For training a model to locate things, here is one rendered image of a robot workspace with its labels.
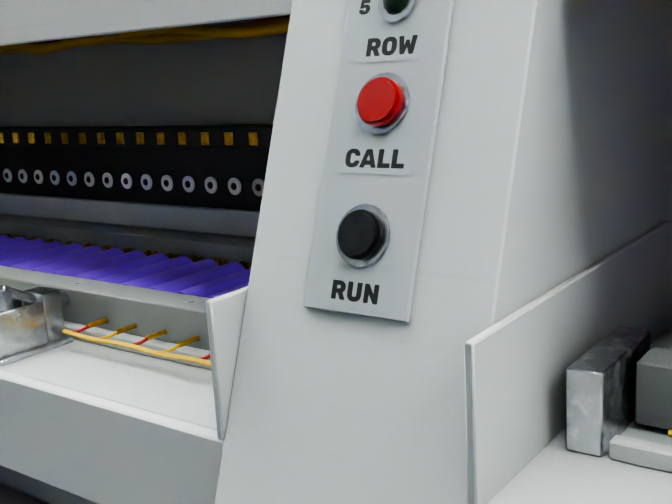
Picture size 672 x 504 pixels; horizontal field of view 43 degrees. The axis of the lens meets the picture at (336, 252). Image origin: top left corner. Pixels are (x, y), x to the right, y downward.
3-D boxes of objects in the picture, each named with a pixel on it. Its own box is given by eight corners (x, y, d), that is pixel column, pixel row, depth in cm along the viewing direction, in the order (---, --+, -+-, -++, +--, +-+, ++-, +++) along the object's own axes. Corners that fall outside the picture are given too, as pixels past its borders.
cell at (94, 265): (151, 279, 53) (64, 306, 48) (132, 277, 54) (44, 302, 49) (148, 251, 52) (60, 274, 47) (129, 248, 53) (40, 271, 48)
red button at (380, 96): (394, 124, 26) (401, 74, 26) (351, 125, 27) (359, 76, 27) (410, 132, 27) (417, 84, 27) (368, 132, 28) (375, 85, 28)
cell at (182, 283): (250, 294, 48) (164, 325, 43) (226, 290, 49) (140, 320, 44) (247, 262, 48) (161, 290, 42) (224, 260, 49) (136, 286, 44)
